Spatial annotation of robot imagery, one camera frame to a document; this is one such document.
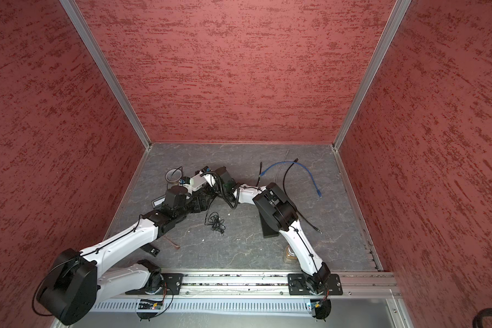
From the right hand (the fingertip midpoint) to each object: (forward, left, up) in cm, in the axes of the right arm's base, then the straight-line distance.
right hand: (204, 188), depth 99 cm
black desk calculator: (-8, +20, +2) cm, 22 cm away
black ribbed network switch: (-23, -30, -1) cm, 38 cm away
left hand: (-11, -2, +7) cm, 13 cm away
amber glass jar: (-35, -36, +6) cm, 51 cm away
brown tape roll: (+9, +18, 0) cm, 20 cm away
